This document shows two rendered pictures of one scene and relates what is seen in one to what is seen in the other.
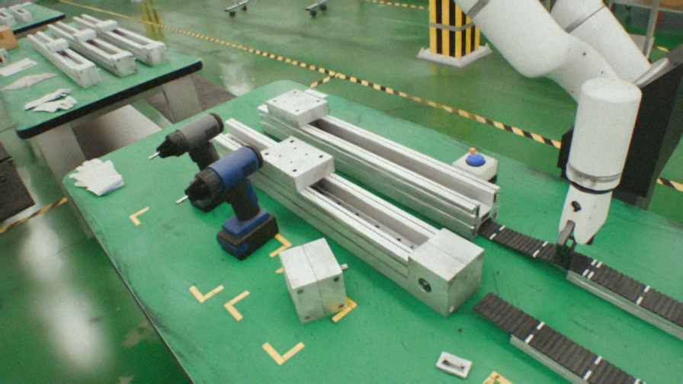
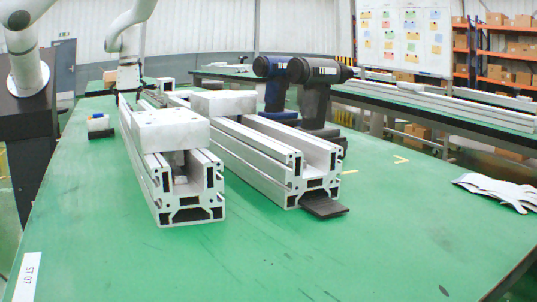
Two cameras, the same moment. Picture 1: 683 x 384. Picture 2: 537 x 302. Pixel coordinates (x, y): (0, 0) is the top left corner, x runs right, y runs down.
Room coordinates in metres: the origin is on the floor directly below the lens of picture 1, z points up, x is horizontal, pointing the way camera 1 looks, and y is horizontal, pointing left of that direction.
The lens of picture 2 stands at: (1.79, 0.35, 1.00)
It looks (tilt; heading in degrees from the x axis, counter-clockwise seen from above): 14 degrees down; 189
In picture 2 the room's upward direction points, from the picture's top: 1 degrees clockwise
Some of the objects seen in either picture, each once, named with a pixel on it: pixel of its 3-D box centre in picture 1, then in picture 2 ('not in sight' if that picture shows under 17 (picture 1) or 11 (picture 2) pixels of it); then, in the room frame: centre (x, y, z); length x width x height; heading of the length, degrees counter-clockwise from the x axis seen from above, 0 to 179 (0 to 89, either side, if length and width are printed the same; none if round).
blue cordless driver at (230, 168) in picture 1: (228, 209); (287, 94); (0.77, 0.24, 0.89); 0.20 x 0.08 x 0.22; 135
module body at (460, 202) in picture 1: (356, 152); (145, 135); (1.04, -0.05, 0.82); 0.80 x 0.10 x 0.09; 36
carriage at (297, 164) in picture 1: (295, 167); (220, 108); (0.93, 0.10, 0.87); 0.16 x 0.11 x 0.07; 36
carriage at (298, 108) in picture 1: (297, 111); (164, 135); (1.24, 0.09, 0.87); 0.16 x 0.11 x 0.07; 36
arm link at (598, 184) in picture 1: (592, 171); (129, 60); (0.56, -0.40, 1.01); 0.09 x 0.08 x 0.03; 126
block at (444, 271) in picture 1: (449, 268); (175, 105); (0.57, -0.17, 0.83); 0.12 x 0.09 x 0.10; 126
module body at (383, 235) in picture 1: (299, 184); (220, 128); (0.93, 0.10, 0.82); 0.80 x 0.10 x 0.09; 36
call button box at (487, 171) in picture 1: (472, 173); (100, 126); (0.89, -0.32, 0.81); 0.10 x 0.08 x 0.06; 126
